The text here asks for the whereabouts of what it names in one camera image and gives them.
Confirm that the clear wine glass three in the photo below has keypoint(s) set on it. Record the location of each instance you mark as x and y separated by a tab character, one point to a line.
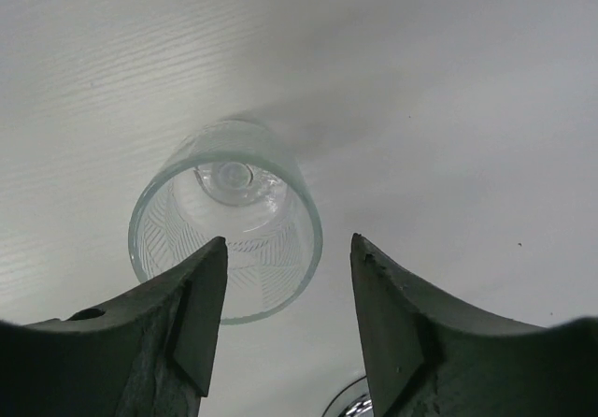
236	179

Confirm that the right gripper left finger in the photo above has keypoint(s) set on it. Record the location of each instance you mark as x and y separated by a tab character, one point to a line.
147	352

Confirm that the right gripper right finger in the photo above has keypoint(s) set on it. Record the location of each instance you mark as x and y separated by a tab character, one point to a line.
429	353

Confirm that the chrome wine glass rack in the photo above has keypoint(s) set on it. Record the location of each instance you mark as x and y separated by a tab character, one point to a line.
353	401

